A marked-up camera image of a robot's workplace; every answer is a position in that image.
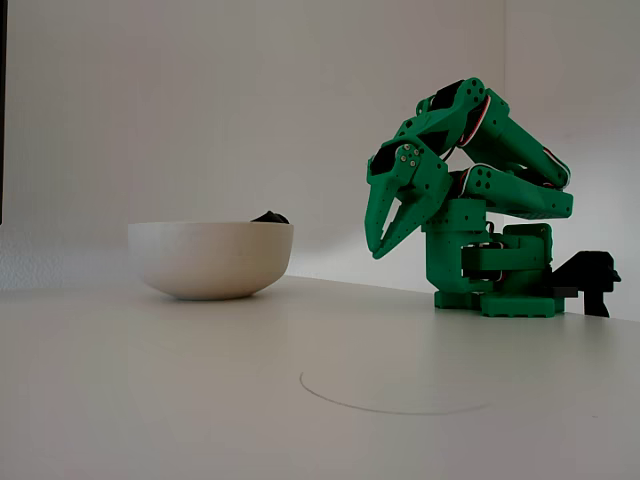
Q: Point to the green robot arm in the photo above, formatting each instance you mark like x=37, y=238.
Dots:
x=515, y=140

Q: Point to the dark grey cloth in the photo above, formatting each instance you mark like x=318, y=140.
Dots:
x=272, y=217

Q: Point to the white round bowl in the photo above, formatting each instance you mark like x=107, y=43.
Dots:
x=210, y=260

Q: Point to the black table clamp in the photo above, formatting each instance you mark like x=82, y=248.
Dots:
x=592, y=270

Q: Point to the black vertical frame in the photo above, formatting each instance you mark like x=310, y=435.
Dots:
x=3, y=100

